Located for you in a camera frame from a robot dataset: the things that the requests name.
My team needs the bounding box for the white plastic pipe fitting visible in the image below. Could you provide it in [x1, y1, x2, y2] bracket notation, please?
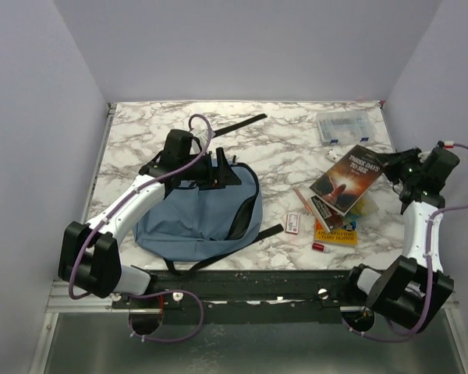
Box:
[326, 149, 339, 162]

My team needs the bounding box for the aluminium frame rail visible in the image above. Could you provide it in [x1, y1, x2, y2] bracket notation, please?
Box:
[46, 277, 459, 312]

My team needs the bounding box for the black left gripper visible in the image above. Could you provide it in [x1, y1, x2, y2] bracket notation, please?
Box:
[179, 147, 241, 190]

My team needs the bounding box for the black metal base rail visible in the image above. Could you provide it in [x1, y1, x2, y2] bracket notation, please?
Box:
[62, 266, 453, 326]

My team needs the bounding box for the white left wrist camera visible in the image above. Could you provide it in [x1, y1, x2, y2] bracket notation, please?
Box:
[191, 128, 215, 146]

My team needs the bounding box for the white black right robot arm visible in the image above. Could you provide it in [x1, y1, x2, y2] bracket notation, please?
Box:
[343, 143, 459, 334]

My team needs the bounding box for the red cap glue stick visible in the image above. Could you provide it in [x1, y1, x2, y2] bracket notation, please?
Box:
[311, 242, 331, 253]

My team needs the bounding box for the clear plastic organizer box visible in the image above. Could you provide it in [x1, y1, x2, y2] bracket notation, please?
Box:
[316, 111, 374, 146]

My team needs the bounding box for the orange pencil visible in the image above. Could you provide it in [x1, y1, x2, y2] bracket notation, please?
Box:
[292, 186, 313, 215]

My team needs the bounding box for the red white small box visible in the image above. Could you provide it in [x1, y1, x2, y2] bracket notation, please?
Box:
[285, 213, 300, 235]

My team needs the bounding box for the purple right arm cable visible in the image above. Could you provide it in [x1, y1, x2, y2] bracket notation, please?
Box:
[342, 143, 468, 343]

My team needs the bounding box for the dark red paperback book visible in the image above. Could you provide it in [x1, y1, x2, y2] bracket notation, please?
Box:
[310, 145, 383, 215]

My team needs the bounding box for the blue fabric backpack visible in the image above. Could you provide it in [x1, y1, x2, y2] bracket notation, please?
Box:
[132, 158, 284, 276]

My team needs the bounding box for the yellow cover paperback book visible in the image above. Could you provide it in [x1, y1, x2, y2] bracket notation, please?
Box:
[307, 195, 378, 233]

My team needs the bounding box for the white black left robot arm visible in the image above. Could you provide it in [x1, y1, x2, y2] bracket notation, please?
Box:
[58, 129, 241, 308]

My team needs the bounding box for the yellow children's paperback book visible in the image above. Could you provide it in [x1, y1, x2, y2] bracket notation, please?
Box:
[314, 220, 358, 246]

